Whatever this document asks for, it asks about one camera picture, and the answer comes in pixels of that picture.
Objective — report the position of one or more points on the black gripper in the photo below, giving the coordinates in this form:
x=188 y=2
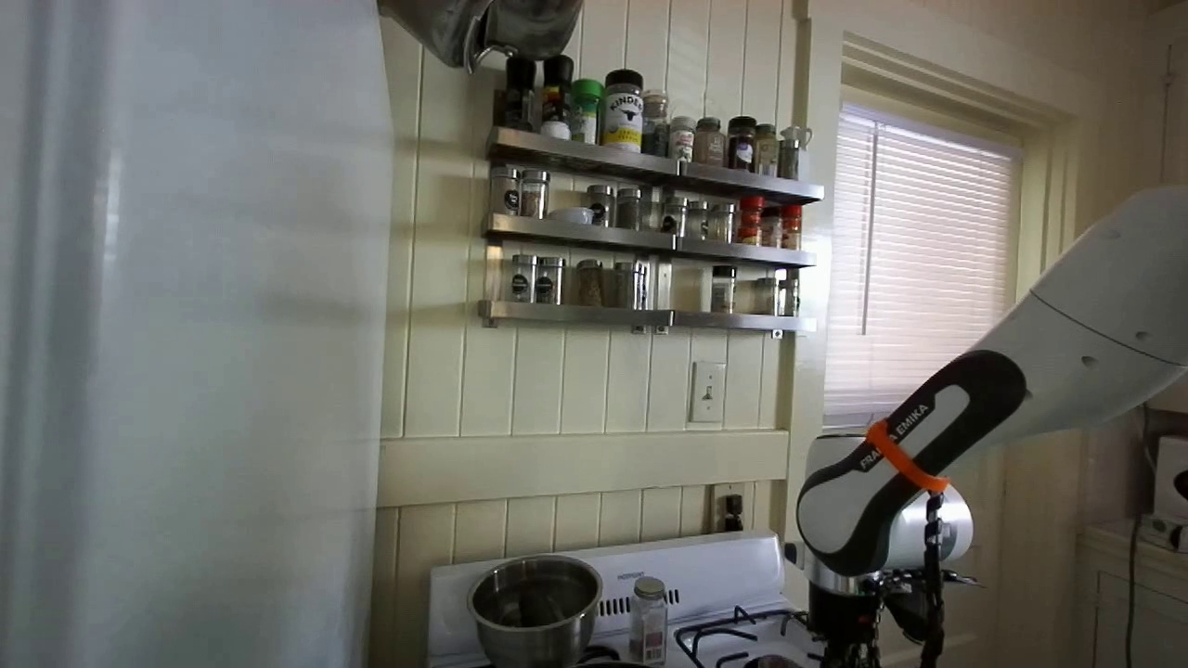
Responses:
x=849 y=634

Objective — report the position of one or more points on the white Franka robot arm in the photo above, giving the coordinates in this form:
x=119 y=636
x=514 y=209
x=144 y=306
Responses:
x=1088 y=322

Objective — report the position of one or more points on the dark stove burner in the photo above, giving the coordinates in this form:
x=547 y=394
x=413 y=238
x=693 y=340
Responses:
x=769 y=663

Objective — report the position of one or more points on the white stove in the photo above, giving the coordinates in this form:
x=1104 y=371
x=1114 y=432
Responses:
x=707 y=573

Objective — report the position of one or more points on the glass shaker jar white lid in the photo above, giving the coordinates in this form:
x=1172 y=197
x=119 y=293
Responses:
x=650 y=624

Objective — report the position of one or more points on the white cabinet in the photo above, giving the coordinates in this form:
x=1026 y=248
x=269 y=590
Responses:
x=1146 y=608

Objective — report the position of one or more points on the stainless steel pot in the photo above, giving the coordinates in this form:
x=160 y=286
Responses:
x=536 y=615

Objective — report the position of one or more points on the small glass spice jar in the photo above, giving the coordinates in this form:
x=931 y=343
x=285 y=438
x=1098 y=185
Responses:
x=765 y=150
x=682 y=138
x=587 y=285
x=772 y=229
x=527 y=196
x=629 y=209
x=726 y=291
x=599 y=207
x=769 y=293
x=552 y=279
x=721 y=220
x=522 y=279
x=792 y=152
x=676 y=212
x=631 y=286
x=660 y=129
x=709 y=143

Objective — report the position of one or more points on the white box device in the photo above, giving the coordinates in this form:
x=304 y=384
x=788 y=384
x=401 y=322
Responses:
x=1172 y=480

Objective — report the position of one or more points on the window with white blinds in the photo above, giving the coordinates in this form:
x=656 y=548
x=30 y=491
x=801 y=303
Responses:
x=913 y=237

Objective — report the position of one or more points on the red spice jar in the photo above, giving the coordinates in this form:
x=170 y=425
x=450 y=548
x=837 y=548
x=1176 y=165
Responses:
x=792 y=229
x=751 y=220

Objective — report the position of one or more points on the metal spice shelf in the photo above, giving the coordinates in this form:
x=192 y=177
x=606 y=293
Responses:
x=645 y=165
x=580 y=314
x=619 y=237

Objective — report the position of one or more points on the black lid spice jar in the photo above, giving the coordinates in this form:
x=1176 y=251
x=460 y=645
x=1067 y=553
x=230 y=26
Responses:
x=740 y=143

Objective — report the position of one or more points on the large yellow label jar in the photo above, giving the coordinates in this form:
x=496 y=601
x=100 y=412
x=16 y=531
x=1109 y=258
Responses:
x=626 y=113

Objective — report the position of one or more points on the green cap spice jar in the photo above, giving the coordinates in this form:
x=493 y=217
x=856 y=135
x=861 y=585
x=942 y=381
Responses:
x=587 y=113

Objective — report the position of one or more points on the black cap spice bottle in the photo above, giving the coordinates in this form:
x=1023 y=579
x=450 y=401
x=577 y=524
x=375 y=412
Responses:
x=557 y=99
x=516 y=94

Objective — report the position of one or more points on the white refrigerator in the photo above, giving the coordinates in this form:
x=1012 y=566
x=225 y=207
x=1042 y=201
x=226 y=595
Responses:
x=197 y=348

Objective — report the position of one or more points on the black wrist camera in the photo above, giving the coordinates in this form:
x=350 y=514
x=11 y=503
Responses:
x=913 y=608

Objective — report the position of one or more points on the wall power outlet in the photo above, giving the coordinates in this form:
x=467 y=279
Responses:
x=728 y=509

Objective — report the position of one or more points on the white light switch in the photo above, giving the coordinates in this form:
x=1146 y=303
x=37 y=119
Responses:
x=707 y=390

